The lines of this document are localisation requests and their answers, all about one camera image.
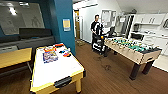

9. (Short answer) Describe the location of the white framed glass door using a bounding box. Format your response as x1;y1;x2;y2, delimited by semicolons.
74;9;84;43

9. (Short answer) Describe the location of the framed white notice board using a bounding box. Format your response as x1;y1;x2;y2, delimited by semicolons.
100;9;118;28

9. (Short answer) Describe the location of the stack of plastic bowls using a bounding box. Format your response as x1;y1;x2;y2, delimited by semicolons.
62;51;73;58

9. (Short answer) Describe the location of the interior glass window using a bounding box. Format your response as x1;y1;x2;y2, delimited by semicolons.
0;2;46;36

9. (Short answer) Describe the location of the yellow air hockey table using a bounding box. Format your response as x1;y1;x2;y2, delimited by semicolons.
29;44;87;94

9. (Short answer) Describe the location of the orange red plastic bowl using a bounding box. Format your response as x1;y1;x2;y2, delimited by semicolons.
43;45;57;53

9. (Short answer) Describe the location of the green foosball table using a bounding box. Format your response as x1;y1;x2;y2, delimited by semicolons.
103;37;163;81

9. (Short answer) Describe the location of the colourful board game box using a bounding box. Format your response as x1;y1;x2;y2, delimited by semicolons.
42;49;59;64

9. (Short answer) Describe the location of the framed yellow wall plaque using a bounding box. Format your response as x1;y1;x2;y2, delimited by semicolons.
62;18;72;33

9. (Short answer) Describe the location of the person in dark clothes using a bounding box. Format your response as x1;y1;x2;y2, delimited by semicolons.
90;14;105;46

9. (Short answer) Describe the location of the black built-in microwave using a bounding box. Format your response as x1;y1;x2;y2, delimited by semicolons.
130;32;145;42

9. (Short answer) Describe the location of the blue plastic bowl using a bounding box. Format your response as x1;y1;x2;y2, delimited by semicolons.
59;49;68;54

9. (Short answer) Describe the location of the black floor cable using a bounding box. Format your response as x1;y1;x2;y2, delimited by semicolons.
96;56;114;73

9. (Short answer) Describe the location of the white two-door wall cabinet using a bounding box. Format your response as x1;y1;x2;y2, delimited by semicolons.
133;13;166;25

